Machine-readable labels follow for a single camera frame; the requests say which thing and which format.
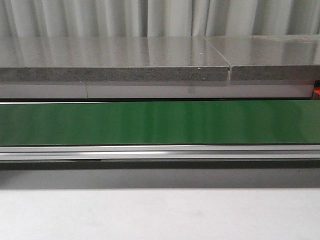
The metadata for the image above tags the red plate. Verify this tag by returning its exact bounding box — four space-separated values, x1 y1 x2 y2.
311 86 320 100

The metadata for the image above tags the green conveyor belt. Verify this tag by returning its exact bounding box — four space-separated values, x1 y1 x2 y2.
0 100 320 146

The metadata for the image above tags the aluminium conveyor frame rail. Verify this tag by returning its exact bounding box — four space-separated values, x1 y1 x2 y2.
0 144 320 163

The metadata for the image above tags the grey stone counter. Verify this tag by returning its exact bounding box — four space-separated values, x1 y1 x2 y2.
0 35 320 100

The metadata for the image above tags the white pleated curtain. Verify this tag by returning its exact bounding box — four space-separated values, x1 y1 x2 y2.
0 0 320 37

